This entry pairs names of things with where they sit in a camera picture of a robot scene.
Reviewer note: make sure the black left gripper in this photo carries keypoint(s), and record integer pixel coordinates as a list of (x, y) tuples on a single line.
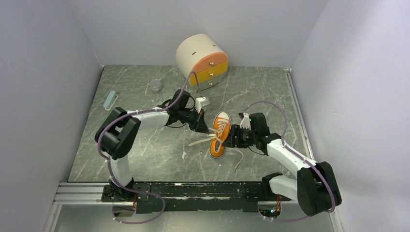
[(198, 124)]

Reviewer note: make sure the light blue eraser block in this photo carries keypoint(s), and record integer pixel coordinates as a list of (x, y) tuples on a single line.
[(110, 100)]

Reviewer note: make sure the small clear round jar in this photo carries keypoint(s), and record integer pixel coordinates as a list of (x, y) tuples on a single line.
[(155, 85)]

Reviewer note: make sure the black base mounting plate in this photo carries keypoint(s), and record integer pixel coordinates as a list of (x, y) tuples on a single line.
[(192, 196)]

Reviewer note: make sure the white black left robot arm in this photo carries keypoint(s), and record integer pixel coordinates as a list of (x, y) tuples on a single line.
[(118, 132)]

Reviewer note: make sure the aluminium rail frame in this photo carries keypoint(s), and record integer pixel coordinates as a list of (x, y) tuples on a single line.
[(90, 194)]

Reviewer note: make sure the round cream drawer cabinet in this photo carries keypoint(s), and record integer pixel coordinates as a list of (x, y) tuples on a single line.
[(200, 58)]

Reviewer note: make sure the white shoelace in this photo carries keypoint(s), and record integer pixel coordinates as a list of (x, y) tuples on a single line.
[(207, 139)]

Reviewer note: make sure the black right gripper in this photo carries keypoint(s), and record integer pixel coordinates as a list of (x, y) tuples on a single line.
[(232, 141)]

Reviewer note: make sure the orange canvas sneaker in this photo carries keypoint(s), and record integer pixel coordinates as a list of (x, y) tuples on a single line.
[(221, 126)]

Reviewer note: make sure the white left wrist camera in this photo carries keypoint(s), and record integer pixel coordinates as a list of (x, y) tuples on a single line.
[(200, 103)]

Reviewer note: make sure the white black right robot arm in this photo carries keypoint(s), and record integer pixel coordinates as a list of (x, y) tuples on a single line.
[(314, 188)]

